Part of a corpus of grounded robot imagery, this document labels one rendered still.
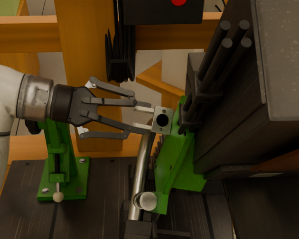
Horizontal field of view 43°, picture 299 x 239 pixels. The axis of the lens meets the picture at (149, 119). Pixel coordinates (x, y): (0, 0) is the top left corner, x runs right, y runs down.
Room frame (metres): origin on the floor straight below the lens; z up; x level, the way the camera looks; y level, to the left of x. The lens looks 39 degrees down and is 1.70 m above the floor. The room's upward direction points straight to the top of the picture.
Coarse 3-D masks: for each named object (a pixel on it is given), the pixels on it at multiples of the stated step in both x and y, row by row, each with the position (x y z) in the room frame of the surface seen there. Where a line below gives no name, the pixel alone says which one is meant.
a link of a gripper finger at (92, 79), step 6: (90, 78) 0.65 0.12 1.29; (96, 78) 0.66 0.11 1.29; (96, 84) 0.65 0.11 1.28; (102, 84) 0.65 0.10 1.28; (108, 84) 0.65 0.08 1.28; (108, 90) 0.65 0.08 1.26; (114, 90) 0.64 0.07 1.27; (120, 90) 0.65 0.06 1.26; (126, 90) 0.65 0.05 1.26; (126, 96) 0.66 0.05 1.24; (132, 96) 0.64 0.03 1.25
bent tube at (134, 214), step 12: (156, 108) 0.62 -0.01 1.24; (168, 108) 0.63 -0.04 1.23; (156, 120) 0.68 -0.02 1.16; (168, 120) 0.61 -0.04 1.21; (156, 132) 0.59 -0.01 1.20; (168, 132) 0.59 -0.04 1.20; (144, 144) 0.66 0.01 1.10; (144, 156) 0.65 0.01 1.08; (144, 168) 0.62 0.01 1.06; (144, 180) 0.61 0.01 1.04; (132, 192) 0.59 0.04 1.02; (132, 204) 0.56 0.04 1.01; (132, 216) 0.54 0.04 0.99
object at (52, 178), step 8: (48, 144) 0.71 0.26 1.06; (64, 144) 0.71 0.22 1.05; (48, 152) 0.70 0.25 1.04; (56, 152) 0.70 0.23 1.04; (64, 152) 0.70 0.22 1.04; (48, 160) 0.70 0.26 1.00; (56, 160) 0.69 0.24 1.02; (64, 160) 0.71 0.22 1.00; (48, 168) 0.69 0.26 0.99; (56, 168) 0.68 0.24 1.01; (64, 168) 0.69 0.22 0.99; (48, 176) 0.68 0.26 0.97; (56, 176) 0.66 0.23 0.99; (64, 176) 0.66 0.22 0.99
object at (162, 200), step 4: (152, 192) 0.55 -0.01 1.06; (156, 192) 0.53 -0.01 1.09; (160, 192) 0.51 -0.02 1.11; (160, 196) 0.50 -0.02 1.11; (164, 196) 0.50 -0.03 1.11; (160, 200) 0.49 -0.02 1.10; (164, 200) 0.49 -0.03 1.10; (156, 204) 0.50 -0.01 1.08; (160, 204) 0.49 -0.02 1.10; (164, 204) 0.49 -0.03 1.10; (156, 208) 0.49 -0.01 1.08; (160, 208) 0.48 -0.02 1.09; (164, 208) 0.48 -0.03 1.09; (156, 212) 0.48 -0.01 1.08; (160, 212) 0.47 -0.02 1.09; (164, 212) 0.48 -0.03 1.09
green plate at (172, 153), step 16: (176, 112) 0.61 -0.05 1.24; (176, 128) 0.57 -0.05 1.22; (176, 144) 0.54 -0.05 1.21; (192, 144) 0.52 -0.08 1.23; (160, 160) 0.59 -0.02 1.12; (176, 160) 0.51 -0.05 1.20; (192, 160) 0.52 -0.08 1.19; (160, 176) 0.55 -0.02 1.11; (176, 176) 0.52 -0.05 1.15; (192, 176) 0.52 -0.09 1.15
